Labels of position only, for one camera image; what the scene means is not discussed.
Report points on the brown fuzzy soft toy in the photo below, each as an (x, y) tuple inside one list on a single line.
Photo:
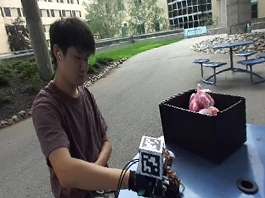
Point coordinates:
[(172, 173)]

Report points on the white marker cube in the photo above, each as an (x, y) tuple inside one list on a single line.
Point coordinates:
[(151, 159)]

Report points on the black fabric storage box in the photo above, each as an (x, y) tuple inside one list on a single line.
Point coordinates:
[(205, 131)]

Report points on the pink soft toy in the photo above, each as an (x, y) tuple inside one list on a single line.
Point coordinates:
[(201, 101)]

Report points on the the person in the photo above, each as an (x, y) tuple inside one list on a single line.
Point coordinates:
[(70, 122)]

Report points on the green lawn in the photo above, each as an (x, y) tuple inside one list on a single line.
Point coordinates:
[(134, 49)]

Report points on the blue round picnic table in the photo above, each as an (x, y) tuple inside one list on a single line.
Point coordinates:
[(232, 46)]

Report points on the light blue barrier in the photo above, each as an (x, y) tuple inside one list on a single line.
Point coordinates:
[(195, 31)]

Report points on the white earbud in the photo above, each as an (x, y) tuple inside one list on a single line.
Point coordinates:
[(59, 55)]

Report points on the stone garden border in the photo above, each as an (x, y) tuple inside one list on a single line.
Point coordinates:
[(4, 122)]

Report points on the grey rock bed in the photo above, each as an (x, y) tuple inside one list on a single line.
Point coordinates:
[(258, 40)]

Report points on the leafy green tree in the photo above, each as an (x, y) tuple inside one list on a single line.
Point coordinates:
[(104, 14), (145, 9)]

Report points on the thick grey pole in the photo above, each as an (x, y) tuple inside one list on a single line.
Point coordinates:
[(37, 36)]

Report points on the dark green tree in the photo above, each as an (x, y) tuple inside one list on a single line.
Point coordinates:
[(18, 36)]

